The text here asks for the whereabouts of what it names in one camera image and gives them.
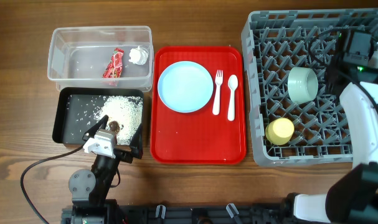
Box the white tissue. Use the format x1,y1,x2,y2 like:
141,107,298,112
128,46,149,65

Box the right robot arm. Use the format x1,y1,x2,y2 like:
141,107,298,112
281,29,378,223

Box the grey dishwasher rack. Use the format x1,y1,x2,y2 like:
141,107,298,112
241,8,378,166

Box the yellow cup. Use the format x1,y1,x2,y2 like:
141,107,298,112
265,118,295,146

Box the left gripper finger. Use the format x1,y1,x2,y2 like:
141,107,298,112
82,115,109,141
129,124,143,159

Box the white plastic fork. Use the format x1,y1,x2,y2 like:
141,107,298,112
212,70,224,115

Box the rice and food scraps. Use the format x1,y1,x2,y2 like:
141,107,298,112
96,96,143,146

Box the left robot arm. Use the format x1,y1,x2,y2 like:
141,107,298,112
61,115,143,223

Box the red snack wrapper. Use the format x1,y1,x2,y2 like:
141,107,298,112
102,48,124,78

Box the red serving tray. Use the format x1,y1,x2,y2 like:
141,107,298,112
150,46,247,164

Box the green bowl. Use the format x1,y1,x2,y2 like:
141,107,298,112
288,67,318,105

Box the light blue plate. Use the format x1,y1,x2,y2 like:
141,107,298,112
157,61,214,113

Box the black waste tray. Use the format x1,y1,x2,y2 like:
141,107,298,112
52,87,144,145

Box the clear plastic bin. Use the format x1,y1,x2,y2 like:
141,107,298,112
47,26,154,92

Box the white plastic spoon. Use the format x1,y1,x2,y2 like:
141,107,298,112
227,75,238,121

